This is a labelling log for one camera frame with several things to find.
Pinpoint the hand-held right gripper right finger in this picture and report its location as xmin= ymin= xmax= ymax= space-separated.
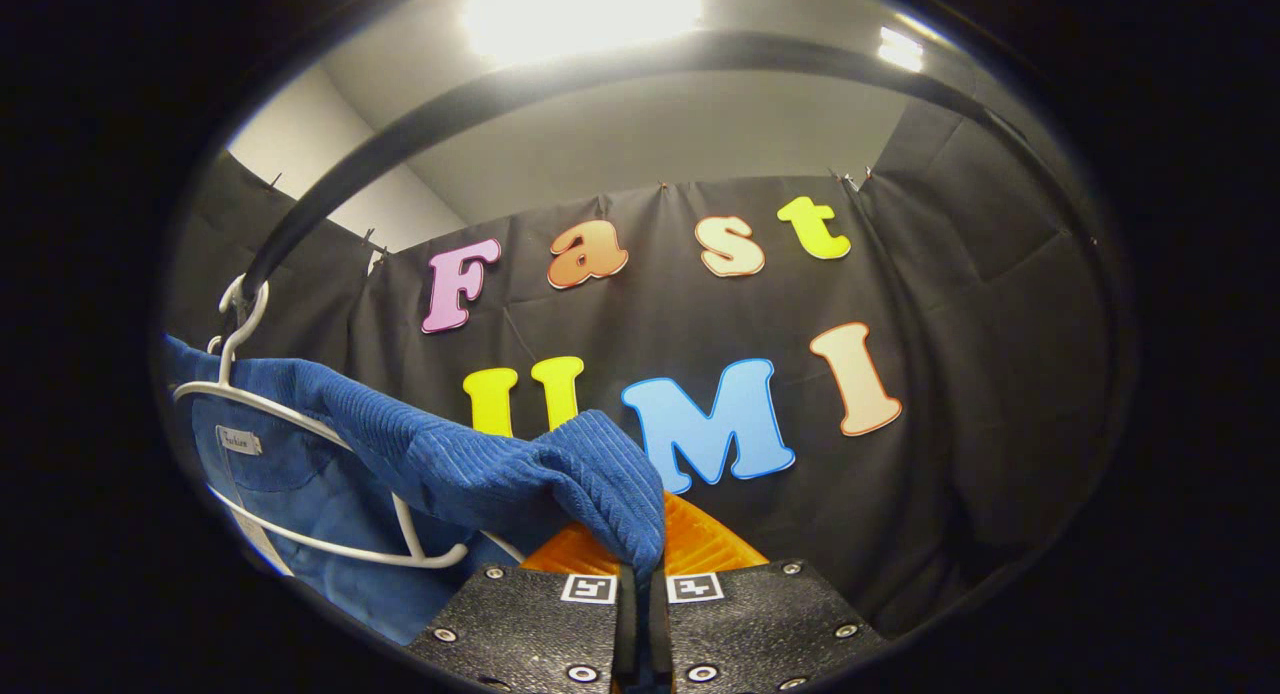
xmin=650 ymin=492 xmax=891 ymax=694

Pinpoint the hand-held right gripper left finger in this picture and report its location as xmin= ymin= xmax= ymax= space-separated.
xmin=405 ymin=519 xmax=641 ymax=694

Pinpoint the blue corduroy jacket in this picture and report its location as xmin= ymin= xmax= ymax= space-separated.
xmin=165 ymin=334 xmax=669 ymax=647

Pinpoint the white clothes hanger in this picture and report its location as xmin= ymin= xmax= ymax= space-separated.
xmin=172 ymin=274 xmax=471 ymax=571

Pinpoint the black clothes rack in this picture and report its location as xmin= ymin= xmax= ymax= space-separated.
xmin=240 ymin=29 xmax=1111 ymax=305

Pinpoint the black backdrop cloth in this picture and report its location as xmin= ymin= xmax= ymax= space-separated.
xmin=160 ymin=99 xmax=1131 ymax=640

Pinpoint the ceiling light panel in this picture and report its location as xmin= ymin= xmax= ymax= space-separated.
xmin=462 ymin=0 xmax=704 ymax=63
xmin=877 ymin=26 xmax=926 ymax=73

